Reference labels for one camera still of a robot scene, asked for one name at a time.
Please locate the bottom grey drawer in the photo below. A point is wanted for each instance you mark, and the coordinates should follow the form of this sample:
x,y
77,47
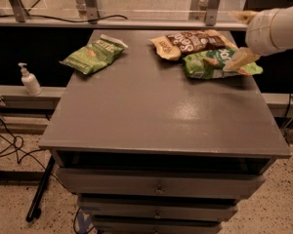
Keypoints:
x,y
117,226

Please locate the black metal stand leg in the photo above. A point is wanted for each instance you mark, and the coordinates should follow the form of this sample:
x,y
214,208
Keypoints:
x,y
34,211

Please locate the right metal window bracket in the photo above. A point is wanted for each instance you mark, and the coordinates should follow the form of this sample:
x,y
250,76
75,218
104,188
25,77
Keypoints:
x,y
211,12

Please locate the grey drawer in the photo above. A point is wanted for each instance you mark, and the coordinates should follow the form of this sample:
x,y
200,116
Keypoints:
x,y
157,209
143,183
117,226

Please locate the middle metal window bracket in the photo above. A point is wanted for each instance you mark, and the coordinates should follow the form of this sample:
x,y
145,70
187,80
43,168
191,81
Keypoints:
x,y
91,10

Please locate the left metal window bracket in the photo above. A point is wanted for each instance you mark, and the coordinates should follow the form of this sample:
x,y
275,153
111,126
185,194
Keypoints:
x,y
18,10

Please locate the metal window bracket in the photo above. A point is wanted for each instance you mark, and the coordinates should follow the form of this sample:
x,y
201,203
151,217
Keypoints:
x,y
91,10
18,10
211,12

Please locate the white pump dispenser bottle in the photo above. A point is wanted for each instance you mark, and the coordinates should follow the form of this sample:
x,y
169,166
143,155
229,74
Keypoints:
x,y
29,80

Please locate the top grey drawer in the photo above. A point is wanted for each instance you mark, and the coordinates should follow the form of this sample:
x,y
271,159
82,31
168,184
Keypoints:
x,y
143,183

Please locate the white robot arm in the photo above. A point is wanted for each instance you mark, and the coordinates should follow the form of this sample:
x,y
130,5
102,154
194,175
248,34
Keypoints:
x,y
268,32

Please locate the brown sea salt chip bag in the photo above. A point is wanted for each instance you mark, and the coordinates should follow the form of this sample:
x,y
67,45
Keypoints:
x,y
174,46

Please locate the green dang rice chip bag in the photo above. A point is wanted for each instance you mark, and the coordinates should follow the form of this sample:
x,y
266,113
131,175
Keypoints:
x,y
211,64

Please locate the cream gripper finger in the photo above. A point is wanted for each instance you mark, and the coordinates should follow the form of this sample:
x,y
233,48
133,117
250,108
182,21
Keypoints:
x,y
244,17
241,57

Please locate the green kettle chip bag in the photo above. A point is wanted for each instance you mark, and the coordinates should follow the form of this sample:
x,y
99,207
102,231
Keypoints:
x,y
96,55

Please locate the grey drawer cabinet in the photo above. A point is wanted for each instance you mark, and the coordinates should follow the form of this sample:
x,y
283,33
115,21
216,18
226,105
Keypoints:
x,y
144,114

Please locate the middle grey drawer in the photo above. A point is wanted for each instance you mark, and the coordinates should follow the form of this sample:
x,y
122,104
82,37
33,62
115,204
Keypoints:
x,y
157,209

